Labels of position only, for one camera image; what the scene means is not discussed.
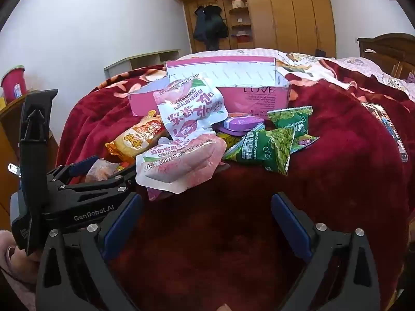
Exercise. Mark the red pot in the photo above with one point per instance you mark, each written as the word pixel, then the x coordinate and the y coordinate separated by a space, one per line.
pixel 243 37

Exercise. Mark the yellow snack packet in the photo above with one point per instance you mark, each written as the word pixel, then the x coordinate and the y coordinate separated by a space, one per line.
pixel 228 142

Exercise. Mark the purple jelly cup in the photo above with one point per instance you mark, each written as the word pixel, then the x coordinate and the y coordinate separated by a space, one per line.
pixel 241 124

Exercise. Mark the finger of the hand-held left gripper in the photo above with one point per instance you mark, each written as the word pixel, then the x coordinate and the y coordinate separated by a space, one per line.
pixel 82 165
pixel 113 181

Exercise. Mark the smartphone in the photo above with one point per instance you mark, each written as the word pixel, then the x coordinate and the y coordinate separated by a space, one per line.
pixel 385 129

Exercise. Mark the person's left forearm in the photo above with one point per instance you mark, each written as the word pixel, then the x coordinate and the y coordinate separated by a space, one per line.
pixel 19 293

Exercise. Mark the green pea snack packet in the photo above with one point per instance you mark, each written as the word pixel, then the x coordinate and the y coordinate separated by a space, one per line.
pixel 291 120
pixel 272 149

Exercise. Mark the wooden wardrobe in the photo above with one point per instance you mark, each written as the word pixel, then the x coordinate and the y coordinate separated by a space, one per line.
pixel 291 16

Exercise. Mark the black hanging jacket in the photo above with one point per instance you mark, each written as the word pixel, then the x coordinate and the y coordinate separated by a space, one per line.
pixel 199 26

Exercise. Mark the red cup on cabinet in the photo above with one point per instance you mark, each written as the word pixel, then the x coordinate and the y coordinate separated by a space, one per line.
pixel 13 84

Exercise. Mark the orange corn snack packet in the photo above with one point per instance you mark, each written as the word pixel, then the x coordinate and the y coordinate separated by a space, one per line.
pixel 136 136

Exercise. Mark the pink cardboard box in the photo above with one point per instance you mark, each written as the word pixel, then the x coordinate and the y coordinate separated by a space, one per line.
pixel 253 100

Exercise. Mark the dark wooden headboard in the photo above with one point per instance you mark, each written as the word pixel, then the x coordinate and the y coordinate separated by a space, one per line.
pixel 389 48

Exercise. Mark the pink checkered cartoon bedsheet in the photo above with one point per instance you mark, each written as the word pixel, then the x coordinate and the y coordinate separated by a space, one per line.
pixel 356 64

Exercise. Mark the red cream floral plush blanket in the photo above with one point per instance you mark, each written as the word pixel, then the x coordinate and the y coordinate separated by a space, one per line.
pixel 210 249

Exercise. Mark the person's left hand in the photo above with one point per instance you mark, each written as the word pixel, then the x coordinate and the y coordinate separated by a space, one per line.
pixel 24 262

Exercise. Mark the clear orange snack packet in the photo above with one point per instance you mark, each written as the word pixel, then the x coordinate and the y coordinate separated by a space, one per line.
pixel 100 170

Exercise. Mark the dark green hanging jacket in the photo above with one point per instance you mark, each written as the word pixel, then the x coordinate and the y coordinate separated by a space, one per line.
pixel 216 26

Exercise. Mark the pink fruit pouch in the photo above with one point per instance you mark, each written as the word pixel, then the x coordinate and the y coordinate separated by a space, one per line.
pixel 181 162
pixel 188 110

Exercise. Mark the purple cloth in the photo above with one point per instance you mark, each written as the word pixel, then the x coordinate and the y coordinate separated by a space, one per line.
pixel 411 76

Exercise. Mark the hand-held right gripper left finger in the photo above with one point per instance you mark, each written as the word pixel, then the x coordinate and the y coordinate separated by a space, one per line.
pixel 123 223

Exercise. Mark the dark bag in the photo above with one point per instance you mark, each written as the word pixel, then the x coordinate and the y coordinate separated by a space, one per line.
pixel 321 53

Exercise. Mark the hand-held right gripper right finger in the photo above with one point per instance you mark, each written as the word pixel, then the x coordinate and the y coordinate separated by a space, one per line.
pixel 291 225

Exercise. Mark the white round container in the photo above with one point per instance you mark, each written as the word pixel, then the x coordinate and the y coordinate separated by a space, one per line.
pixel 239 4

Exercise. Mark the white low shelf unit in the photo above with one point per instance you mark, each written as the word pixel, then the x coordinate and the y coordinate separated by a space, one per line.
pixel 142 60

